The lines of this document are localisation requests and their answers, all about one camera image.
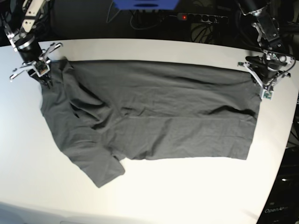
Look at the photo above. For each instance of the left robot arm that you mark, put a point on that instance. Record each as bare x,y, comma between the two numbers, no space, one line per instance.
268,37

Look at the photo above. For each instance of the black box with lettering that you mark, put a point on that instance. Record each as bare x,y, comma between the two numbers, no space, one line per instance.
282,205

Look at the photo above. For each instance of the black power strip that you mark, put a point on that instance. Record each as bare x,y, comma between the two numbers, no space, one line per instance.
203,18

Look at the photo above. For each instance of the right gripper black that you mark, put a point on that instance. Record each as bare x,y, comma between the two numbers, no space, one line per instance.
40,71

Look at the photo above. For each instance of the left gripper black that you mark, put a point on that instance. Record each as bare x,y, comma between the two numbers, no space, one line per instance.
267,66

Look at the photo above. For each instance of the blue plastic bin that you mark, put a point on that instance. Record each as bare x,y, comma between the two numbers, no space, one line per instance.
146,4

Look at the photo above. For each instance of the grey T-shirt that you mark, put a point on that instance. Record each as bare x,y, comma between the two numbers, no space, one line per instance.
100,112

